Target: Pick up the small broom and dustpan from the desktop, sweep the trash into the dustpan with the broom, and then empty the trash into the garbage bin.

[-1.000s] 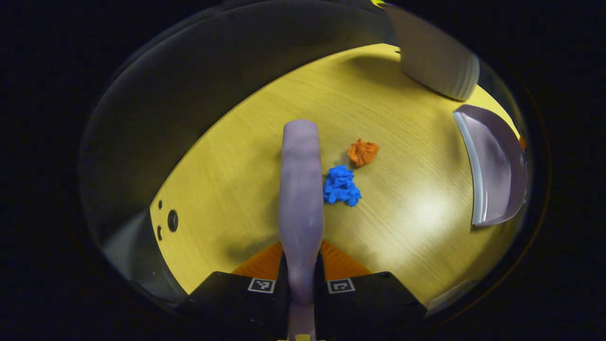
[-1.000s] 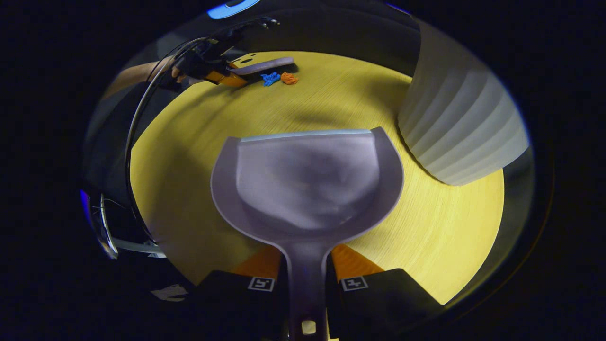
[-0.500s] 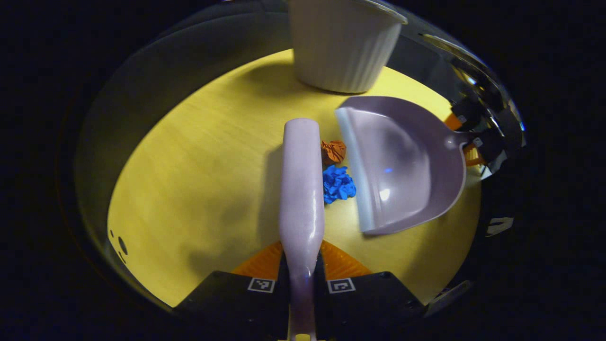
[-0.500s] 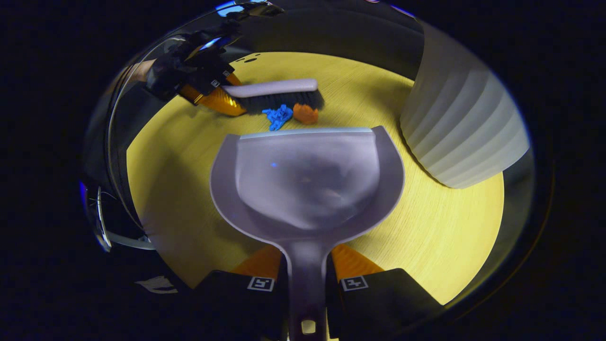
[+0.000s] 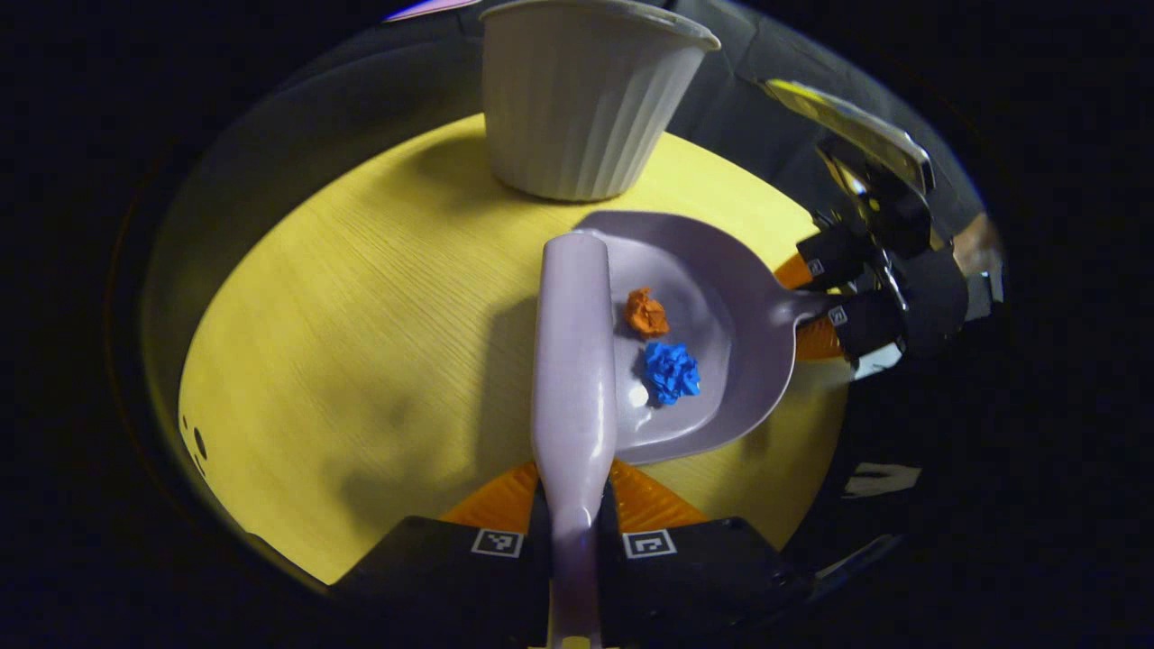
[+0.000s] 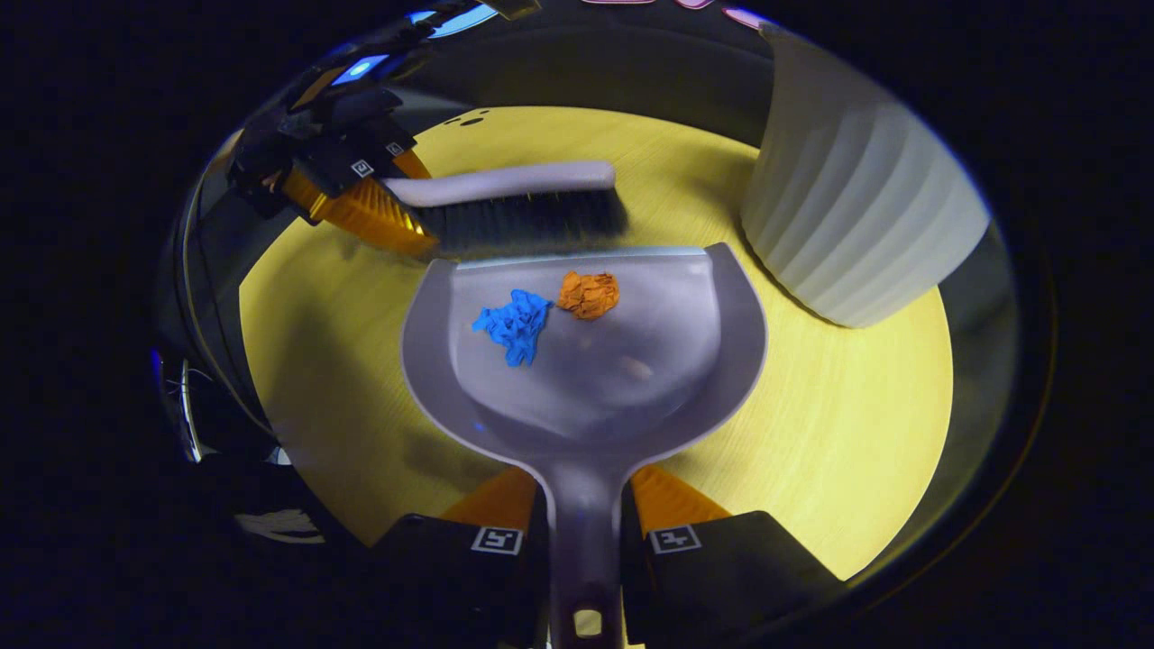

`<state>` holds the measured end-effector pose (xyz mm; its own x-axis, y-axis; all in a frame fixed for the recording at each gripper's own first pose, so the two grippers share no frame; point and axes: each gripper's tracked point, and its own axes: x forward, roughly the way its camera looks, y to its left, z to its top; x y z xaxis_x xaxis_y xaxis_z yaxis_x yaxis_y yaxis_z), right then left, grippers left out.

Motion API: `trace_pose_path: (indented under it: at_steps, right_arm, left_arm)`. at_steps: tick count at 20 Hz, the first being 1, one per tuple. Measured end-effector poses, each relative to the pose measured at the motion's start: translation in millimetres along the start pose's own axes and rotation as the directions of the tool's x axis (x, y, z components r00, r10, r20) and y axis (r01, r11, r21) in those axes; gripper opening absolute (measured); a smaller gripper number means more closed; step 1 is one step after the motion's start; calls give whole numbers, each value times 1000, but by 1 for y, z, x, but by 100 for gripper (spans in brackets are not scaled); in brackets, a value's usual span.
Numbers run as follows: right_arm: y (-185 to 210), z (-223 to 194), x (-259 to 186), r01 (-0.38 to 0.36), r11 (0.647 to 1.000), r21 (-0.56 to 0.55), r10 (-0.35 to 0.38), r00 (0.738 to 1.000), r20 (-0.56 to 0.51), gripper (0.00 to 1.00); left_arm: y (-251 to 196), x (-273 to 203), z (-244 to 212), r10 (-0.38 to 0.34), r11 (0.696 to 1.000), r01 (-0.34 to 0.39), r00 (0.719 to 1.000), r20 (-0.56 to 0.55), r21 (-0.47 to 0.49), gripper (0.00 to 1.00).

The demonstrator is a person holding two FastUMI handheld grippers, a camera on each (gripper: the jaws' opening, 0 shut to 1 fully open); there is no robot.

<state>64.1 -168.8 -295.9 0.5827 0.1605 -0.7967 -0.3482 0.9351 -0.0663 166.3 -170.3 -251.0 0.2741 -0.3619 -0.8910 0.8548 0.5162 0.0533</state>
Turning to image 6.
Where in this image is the small pink broom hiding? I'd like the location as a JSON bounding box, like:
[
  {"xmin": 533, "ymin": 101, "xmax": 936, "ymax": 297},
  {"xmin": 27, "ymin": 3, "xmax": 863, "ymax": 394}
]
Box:
[{"xmin": 383, "ymin": 160, "xmax": 630, "ymax": 259}]

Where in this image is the white ribbed garbage bin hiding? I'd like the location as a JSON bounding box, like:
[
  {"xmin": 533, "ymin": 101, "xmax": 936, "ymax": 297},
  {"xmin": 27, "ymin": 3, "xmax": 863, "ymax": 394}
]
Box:
[{"xmin": 741, "ymin": 27, "xmax": 991, "ymax": 329}]

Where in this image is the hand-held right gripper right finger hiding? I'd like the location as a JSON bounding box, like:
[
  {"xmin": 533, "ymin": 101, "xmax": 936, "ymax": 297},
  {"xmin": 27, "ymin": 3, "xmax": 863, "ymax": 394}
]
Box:
[{"xmin": 620, "ymin": 464, "xmax": 848, "ymax": 649}]

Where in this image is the pale pink dustpan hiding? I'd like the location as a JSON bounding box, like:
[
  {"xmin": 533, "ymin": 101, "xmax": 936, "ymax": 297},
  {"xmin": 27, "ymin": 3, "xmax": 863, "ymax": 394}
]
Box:
[{"xmin": 401, "ymin": 242, "xmax": 768, "ymax": 649}]

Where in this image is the orange paper scrap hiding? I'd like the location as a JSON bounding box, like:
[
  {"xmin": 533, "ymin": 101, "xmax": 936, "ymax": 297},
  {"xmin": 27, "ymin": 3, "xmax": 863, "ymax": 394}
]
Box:
[{"xmin": 556, "ymin": 270, "xmax": 621, "ymax": 322}]

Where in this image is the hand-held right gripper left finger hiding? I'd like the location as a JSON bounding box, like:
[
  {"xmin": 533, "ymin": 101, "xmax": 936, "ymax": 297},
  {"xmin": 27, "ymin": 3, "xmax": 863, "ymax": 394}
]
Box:
[{"xmin": 361, "ymin": 464, "xmax": 553, "ymax": 649}]

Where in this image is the wooden desktop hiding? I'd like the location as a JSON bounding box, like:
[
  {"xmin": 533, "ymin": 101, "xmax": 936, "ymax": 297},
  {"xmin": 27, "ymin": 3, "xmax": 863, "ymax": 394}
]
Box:
[{"xmin": 239, "ymin": 106, "xmax": 954, "ymax": 582}]

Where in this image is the blue paper scrap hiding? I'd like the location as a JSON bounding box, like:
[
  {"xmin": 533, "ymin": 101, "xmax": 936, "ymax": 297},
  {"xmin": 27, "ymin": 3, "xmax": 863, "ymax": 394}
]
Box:
[{"xmin": 472, "ymin": 288, "xmax": 554, "ymax": 369}]

